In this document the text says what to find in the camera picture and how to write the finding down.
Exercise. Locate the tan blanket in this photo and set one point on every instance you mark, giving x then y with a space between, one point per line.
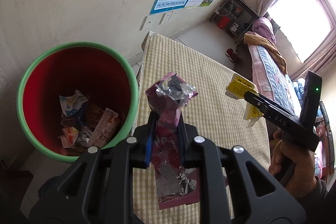
270 50

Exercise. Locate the yellow snack wrapper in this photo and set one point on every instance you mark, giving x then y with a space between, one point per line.
236 87

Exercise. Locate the bed with blue patchwork cover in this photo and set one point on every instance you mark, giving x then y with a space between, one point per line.
273 77

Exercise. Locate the person's right forearm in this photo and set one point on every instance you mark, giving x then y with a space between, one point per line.
315 190

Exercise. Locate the brown wrapper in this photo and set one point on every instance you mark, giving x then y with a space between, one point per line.
94 115

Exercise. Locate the red bin with green rim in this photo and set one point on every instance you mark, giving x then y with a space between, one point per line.
78 69

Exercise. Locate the red box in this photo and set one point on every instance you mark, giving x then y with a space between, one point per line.
223 22

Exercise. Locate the dark metal shelf desk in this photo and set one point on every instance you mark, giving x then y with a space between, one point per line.
236 16

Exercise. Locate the orange white wrapper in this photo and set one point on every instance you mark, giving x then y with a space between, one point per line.
68 136

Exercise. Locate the pale pink snack wrapper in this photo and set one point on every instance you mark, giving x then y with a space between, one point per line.
105 127

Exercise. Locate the bright window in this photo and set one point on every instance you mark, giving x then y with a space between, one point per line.
299 19

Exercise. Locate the blue printed pillow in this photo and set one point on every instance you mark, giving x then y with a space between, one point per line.
299 92

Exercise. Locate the white wall socket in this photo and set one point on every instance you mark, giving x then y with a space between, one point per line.
164 18
171 16

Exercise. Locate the yellow checked table cloth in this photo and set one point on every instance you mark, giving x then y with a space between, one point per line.
210 77

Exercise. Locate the white wall plate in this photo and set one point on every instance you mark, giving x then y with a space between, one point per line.
148 23

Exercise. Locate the person's right hand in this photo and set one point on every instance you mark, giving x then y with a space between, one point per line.
296 166

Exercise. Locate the pink quilt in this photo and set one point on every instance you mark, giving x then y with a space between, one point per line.
263 29

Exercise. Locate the pale blue white wrapper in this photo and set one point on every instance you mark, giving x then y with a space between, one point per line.
72 103

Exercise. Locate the pink foil packet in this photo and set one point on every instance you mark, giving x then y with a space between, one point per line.
168 108

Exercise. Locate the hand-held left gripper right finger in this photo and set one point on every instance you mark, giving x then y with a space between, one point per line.
185 140

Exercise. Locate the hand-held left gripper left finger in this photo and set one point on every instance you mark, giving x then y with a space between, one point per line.
148 150

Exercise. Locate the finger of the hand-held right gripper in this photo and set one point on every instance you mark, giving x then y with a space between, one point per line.
253 98

